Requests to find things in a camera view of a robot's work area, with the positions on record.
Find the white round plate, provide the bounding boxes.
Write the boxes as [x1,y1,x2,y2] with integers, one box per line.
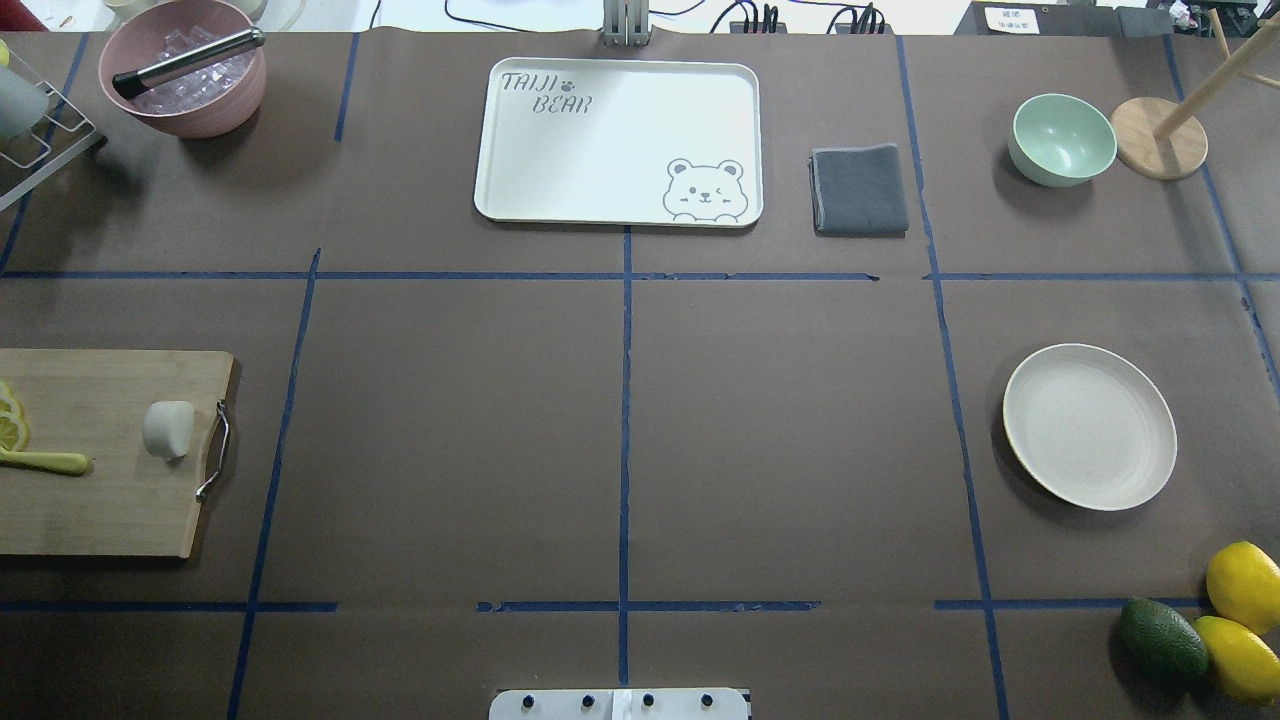
[1001,343,1178,512]

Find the white bear serving tray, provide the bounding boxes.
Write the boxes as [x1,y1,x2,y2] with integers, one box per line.
[474,56,764,228]

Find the white steamed bun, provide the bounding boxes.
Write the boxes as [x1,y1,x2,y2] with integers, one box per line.
[142,400,196,461]

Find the grey folded cloth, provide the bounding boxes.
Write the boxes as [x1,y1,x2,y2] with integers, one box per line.
[810,143,910,237]

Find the green bowl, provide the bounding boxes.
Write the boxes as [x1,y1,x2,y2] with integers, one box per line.
[1007,94,1117,188]

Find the pink bowl with ice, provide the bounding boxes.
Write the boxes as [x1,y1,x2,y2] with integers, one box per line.
[99,1,268,138]

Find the bamboo cutting board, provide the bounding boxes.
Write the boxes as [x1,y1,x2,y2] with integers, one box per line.
[1,348,236,559]

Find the wooden mug tree stand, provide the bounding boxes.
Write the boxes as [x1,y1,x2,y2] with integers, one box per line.
[1108,17,1279,181]

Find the steel ice tongs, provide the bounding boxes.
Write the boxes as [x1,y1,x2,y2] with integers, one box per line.
[110,26,266,100]

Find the yellow-green plastic knife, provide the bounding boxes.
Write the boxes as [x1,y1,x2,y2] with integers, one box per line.
[1,448,92,477]

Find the green avocado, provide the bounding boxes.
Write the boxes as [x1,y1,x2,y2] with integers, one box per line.
[1116,597,1210,689]

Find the yellow lemon upper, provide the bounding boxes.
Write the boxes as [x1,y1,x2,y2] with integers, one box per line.
[1204,539,1279,635]

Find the yellow lemon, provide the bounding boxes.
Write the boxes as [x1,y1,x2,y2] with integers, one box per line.
[1192,616,1279,706]
[1204,539,1279,635]

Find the light blue cup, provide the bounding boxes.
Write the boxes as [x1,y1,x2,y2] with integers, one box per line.
[0,67,49,141]

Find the yellow lemon lower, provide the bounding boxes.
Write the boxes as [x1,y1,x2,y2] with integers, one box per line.
[1192,616,1279,706]

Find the metal camera pole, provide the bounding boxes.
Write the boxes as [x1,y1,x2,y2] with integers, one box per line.
[602,0,652,47]

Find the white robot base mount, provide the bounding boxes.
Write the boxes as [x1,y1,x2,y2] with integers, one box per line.
[488,687,753,719]

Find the wire cup rack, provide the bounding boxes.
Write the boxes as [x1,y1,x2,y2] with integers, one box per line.
[1,41,106,211]

